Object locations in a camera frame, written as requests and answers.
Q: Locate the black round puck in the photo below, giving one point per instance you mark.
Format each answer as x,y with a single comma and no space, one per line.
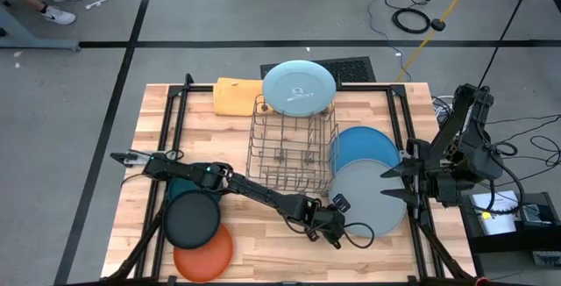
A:
438,25

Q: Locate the black floor vent grate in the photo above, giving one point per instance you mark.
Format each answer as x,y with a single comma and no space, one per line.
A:
350,70

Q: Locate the orange plate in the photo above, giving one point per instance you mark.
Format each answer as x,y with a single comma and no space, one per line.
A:
206,262

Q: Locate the black device on cabinet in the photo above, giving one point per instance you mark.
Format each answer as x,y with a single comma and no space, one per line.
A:
537,216

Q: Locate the dark green plate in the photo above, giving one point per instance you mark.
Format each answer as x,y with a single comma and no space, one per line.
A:
179,188

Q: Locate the grey desk leg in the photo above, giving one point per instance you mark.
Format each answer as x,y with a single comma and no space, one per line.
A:
26,40

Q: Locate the grey plate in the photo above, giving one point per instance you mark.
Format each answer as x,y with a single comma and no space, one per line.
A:
368,198

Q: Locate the yellow towel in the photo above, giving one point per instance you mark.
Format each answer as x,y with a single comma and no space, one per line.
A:
234,97

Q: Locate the white booklet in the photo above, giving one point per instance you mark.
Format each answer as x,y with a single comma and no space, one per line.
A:
499,207

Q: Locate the grey keyboard device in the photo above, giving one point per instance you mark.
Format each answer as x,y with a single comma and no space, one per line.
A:
548,259

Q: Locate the black metal table frame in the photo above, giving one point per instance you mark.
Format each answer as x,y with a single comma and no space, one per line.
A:
399,90

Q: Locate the black cabinet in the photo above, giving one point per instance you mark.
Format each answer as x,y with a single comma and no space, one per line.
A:
504,244

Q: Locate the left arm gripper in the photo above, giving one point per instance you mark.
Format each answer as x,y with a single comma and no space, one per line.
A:
317,218

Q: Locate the light blue plate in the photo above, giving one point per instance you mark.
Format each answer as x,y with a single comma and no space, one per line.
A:
298,84

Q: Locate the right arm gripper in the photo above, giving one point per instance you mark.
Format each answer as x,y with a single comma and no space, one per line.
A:
447,185

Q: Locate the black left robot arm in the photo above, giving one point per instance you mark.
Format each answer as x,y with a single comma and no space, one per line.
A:
254,189

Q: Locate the black plate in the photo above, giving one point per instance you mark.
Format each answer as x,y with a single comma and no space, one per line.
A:
190,220

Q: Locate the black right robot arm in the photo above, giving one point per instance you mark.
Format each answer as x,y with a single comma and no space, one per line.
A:
471,115

